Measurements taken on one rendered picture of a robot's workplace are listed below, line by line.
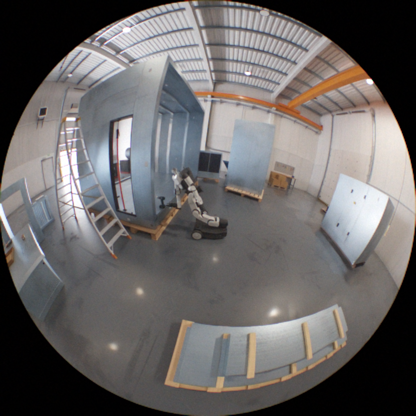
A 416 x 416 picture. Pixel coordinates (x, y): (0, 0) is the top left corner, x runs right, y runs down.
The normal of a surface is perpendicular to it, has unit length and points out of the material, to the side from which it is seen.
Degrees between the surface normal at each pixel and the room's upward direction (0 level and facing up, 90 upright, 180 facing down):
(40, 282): 90
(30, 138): 90
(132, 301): 0
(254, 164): 90
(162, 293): 0
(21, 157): 90
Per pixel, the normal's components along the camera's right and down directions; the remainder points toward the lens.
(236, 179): -0.47, 0.36
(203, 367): 0.12, -0.88
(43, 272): 0.99, 0.14
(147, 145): -0.14, 0.44
